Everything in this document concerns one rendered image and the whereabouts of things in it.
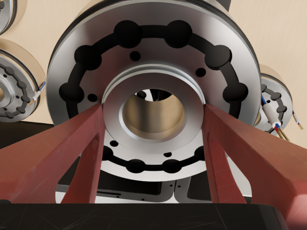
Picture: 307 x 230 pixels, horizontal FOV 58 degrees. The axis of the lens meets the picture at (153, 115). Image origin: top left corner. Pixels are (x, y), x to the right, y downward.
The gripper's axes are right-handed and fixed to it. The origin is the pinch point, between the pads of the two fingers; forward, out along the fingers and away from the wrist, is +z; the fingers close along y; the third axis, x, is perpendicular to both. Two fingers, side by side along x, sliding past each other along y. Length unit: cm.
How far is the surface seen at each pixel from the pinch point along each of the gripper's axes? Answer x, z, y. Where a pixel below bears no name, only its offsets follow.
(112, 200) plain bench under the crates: 52, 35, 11
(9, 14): 0.2, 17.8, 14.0
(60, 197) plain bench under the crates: 53, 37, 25
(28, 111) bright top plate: 12.0, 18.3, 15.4
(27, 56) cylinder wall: 5.7, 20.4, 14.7
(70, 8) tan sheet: 0.4, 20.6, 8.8
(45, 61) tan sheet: 6.6, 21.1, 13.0
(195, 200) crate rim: 18.4, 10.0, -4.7
